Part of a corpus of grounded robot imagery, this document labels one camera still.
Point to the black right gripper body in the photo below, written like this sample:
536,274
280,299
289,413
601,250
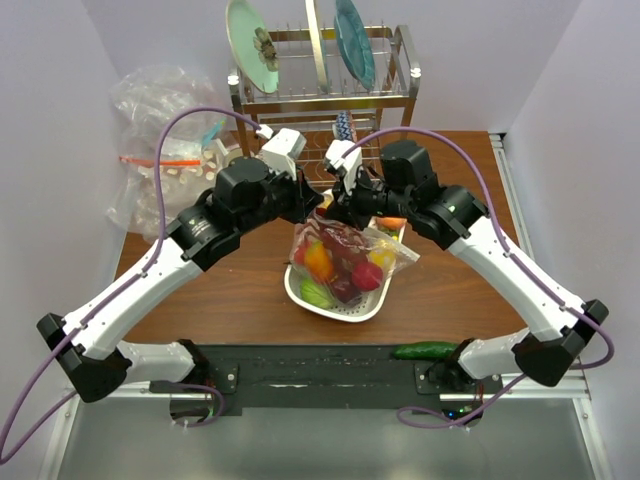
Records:
367,200

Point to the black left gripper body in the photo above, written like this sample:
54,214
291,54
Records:
284,198

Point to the red plastic lobster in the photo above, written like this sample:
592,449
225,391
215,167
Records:
345,244

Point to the clear polka dot zip bag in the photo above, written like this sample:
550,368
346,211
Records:
305,235

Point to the small red strawberry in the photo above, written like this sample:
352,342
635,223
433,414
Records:
367,276

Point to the orange red pepper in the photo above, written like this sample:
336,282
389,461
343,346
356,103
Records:
318,263

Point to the dark red apple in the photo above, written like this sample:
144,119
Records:
343,290

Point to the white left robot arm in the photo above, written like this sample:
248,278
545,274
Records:
89,343

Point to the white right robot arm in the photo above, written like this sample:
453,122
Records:
559,324

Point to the orange peach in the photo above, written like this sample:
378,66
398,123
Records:
391,223

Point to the white perforated fruit tray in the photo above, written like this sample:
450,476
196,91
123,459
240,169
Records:
369,307

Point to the large yellow banana bunch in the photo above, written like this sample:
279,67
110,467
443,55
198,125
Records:
384,258

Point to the steel dish rack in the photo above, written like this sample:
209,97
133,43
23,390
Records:
311,94

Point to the mint green flower plate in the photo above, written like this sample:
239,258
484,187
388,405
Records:
252,46

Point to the teal blue plate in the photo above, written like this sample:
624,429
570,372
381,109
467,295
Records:
354,44

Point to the green cucumber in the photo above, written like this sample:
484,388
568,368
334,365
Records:
427,350

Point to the beige rimmed plate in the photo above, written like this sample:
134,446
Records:
317,44

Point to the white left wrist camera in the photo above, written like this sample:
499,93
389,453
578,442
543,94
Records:
282,150

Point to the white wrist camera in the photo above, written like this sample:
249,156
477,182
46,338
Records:
282,150
343,160

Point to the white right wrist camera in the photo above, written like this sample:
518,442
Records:
343,160

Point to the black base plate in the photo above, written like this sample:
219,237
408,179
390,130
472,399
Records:
326,377

